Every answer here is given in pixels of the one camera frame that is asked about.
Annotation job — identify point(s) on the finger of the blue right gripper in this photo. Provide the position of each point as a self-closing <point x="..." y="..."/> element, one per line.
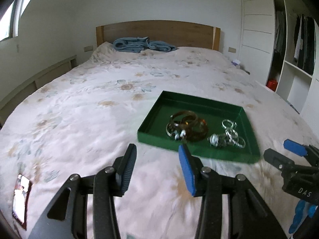
<point x="295" y="148"/>

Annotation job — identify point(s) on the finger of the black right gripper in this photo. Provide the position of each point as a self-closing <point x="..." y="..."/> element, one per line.
<point x="277" y="160"/>

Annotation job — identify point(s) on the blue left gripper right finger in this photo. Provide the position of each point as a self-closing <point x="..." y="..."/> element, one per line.
<point x="248" y="214"/>

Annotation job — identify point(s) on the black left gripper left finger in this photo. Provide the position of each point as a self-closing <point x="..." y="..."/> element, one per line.
<point x="66" y="214"/>

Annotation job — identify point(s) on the amber translucent bangle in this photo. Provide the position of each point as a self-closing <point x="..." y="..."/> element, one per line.
<point x="198" y="132"/>

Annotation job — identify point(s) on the dark olive jade bangle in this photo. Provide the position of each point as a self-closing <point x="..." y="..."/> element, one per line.
<point x="183" y="120"/>

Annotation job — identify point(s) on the thin silver bangle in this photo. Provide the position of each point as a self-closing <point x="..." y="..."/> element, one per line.
<point x="175" y="133"/>

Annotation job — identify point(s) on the green jewelry tray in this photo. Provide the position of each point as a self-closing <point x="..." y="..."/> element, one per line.
<point x="178" y="107"/>

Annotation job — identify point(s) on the smartphone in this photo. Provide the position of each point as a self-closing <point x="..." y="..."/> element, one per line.
<point x="20" y="200"/>

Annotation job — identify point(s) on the red box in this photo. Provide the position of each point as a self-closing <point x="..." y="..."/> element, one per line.
<point x="272" y="84"/>

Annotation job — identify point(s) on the floral white bed duvet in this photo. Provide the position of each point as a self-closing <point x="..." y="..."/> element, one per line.
<point x="85" y="119"/>

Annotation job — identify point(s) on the hanging clothes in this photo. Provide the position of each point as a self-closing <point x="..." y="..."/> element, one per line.
<point x="295" y="41"/>

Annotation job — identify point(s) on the wooden nightstand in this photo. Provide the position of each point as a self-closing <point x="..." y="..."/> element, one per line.
<point x="246" y="71"/>

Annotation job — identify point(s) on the tissue box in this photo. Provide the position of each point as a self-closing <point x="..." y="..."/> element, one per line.
<point x="236" y="63"/>

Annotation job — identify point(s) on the white wardrobe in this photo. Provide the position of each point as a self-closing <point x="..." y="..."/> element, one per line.
<point x="256" y="54"/>

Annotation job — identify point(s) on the beige low side shelf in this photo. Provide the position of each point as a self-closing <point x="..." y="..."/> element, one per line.
<point x="16" y="96"/>

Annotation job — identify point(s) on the wooden headboard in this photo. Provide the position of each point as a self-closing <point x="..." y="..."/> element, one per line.
<point x="177" y="33"/>

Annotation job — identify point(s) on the blue folded blanket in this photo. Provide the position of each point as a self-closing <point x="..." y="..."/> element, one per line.
<point x="138" y="44"/>

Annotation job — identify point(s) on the window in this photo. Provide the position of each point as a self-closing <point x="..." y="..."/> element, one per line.
<point x="11" y="18"/>

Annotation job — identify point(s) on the right wall socket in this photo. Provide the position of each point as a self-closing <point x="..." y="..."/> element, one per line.
<point x="232" y="50"/>

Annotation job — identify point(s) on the wall socket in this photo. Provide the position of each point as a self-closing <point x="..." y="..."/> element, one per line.
<point x="88" y="48"/>
<point x="232" y="50"/>

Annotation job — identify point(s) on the left wall socket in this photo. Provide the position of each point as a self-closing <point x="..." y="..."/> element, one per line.
<point x="88" y="48"/>

